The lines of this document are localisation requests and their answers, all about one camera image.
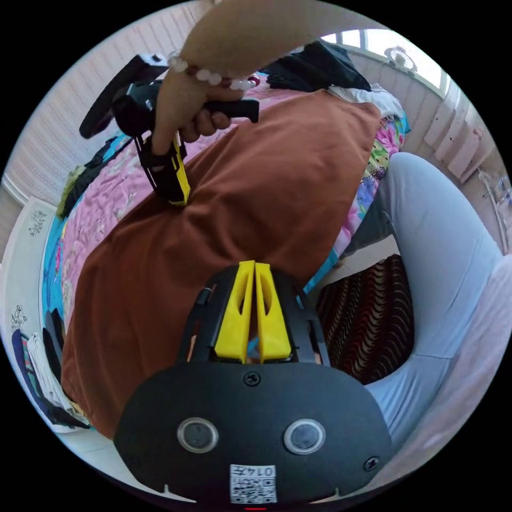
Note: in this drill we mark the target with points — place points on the person's right hand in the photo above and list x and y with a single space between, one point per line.
178 108

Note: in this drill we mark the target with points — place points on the dark striped rug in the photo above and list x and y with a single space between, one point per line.
368 320

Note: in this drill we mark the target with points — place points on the bed with pink floral quilt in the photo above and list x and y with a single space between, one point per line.
104 192

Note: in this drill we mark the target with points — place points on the white radiator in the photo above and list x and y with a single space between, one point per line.
460 140

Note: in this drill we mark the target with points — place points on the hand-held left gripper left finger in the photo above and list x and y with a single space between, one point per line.
234 320

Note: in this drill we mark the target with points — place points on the person's right forearm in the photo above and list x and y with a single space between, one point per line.
244 36

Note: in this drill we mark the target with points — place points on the pile of clothes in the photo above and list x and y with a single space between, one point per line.
320 68
40 360

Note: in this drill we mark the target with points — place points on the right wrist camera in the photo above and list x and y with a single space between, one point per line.
105 103

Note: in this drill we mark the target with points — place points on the person's body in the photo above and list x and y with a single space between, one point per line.
440 240

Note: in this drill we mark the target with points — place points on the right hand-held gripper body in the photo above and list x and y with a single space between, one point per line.
134 108

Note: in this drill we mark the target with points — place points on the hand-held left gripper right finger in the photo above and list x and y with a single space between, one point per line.
270 324

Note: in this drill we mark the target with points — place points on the dark brown long pants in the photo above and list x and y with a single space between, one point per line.
260 180

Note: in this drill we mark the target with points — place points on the black garment with fur trim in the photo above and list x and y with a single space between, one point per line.
78 186

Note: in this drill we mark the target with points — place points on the window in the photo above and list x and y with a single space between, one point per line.
376 38

